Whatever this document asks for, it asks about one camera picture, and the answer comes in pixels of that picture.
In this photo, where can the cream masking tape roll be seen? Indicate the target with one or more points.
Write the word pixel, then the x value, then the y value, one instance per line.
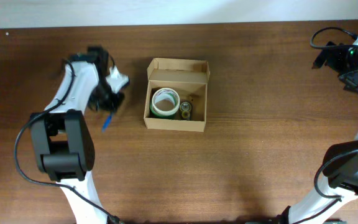
pixel 165 102

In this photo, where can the open cardboard box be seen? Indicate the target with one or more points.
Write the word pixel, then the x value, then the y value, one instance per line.
pixel 172 81

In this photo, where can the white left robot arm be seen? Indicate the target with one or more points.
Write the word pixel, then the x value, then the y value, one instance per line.
pixel 62 143

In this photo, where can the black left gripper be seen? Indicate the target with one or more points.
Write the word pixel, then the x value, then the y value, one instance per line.
pixel 105 101

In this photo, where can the green tape roll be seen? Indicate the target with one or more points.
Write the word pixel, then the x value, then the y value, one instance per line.
pixel 163 112

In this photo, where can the blue ballpoint pen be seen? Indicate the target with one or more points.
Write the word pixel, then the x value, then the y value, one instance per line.
pixel 107 122

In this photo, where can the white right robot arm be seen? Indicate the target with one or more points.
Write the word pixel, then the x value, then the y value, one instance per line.
pixel 335 183

